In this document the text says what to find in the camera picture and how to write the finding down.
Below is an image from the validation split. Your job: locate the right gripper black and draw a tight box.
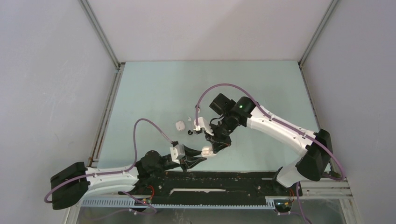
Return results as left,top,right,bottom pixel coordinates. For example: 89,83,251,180
204,114,237,154

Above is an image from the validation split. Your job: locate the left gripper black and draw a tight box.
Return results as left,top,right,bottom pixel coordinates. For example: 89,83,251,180
153,144,206,173

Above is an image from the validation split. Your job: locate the white oval charging case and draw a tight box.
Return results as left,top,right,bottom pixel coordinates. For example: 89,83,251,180
201,146,216,158

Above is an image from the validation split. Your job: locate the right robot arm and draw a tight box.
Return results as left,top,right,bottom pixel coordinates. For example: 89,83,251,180
193,93,332,195

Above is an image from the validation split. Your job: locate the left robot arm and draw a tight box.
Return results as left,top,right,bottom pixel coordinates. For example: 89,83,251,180
44,144,213,210

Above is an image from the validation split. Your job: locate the white square charging case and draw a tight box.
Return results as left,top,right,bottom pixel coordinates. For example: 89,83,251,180
175,121,185,131

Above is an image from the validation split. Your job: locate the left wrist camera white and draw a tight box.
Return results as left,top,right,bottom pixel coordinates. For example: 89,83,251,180
170,144,185,164

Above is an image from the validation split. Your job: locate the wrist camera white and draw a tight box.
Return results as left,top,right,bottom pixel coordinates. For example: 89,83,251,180
193,117,214,136
170,144,185,164

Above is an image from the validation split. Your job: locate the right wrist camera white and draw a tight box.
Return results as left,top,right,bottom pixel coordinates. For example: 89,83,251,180
193,117,214,136

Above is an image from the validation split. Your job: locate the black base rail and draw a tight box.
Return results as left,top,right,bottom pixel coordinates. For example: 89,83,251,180
126,170,302,207

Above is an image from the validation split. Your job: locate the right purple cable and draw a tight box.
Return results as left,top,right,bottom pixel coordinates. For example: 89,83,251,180
195,83,346,182

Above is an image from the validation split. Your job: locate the purple cable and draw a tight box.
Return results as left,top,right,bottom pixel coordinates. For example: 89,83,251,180
195,83,346,182
43,118,178,204

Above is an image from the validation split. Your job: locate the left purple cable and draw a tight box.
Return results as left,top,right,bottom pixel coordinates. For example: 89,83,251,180
43,118,178,204

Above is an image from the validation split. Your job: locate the blue-grey cable duct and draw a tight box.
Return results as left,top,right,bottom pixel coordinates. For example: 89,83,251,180
81,197,277,210

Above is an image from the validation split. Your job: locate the left aluminium frame post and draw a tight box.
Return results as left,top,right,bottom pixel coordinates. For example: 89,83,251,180
79,0,121,164

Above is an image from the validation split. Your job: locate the aluminium frame post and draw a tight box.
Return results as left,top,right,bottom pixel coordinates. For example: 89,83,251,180
79,0,121,164
298,0,341,128

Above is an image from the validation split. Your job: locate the right aluminium frame post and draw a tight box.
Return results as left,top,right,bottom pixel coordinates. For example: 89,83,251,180
298,0,341,128

